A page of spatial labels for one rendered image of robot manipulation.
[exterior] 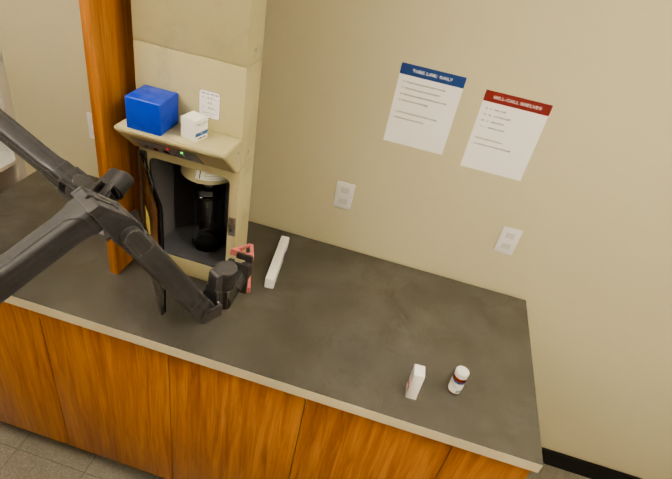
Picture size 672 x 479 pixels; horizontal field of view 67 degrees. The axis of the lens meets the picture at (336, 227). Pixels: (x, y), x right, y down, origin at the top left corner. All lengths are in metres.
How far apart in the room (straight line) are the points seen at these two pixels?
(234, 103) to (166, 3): 0.29
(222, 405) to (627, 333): 1.54
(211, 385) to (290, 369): 0.29
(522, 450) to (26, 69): 2.20
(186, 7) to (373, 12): 0.59
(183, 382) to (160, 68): 0.97
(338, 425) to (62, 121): 1.61
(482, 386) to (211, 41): 1.27
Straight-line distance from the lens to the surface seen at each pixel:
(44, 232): 1.00
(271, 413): 1.73
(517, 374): 1.81
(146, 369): 1.82
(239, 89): 1.41
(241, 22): 1.36
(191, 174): 1.62
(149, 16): 1.47
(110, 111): 1.58
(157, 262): 1.14
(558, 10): 1.69
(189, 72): 1.46
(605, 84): 1.77
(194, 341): 1.63
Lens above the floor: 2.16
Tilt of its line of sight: 35 degrees down
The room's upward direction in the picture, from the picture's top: 12 degrees clockwise
